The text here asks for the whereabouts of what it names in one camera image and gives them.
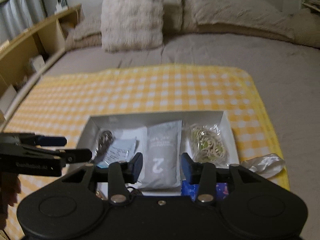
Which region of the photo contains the light blue printed sachet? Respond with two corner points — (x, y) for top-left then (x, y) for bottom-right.
(97, 138), (137, 168)

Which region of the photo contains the grey disposable seat cushion pouch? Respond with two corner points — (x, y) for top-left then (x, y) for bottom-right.
(140, 120), (182, 191)

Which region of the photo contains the bag of green-white cables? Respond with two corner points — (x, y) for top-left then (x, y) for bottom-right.
(187, 124), (228, 167)

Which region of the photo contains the white cloth item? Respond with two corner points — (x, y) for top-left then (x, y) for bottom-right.
(116, 126), (147, 162)

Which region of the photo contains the person's left hand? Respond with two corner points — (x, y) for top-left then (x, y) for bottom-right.
(1, 172), (21, 230)

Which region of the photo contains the blue patterned packet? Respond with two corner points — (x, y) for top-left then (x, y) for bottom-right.
(181, 180), (229, 202)

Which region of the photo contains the white shallow box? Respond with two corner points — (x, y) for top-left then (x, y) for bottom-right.
(77, 111), (239, 196)

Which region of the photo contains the white flat box on shelf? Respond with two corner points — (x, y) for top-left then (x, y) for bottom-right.
(0, 85), (17, 115)

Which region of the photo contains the crumpled clear plastic bag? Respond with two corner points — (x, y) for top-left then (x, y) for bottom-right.
(240, 153), (285, 179)

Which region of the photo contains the white tissue box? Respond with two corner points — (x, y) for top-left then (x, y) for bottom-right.
(26, 55), (45, 74)

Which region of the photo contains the wooden headboard shelf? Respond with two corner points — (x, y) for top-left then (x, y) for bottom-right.
(1, 4), (81, 129)

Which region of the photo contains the beige folded fluffy blanket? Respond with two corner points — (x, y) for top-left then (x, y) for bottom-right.
(65, 15), (102, 51)

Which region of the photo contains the grey curtain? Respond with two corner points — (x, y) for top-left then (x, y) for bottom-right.
(0, 0), (47, 43)

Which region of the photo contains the grey bed sheet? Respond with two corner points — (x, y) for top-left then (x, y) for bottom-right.
(47, 34), (319, 239)

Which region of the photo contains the green glass bottle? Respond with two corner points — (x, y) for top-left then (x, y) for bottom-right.
(56, 0), (68, 11)

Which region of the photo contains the fluffy white square pillow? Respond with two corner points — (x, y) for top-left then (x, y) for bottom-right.
(100, 0), (164, 53)

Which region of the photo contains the beige long pillow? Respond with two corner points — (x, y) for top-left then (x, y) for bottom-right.
(181, 0), (319, 48)

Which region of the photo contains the bagged dark cable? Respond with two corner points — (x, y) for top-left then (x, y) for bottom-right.
(92, 129), (115, 163)

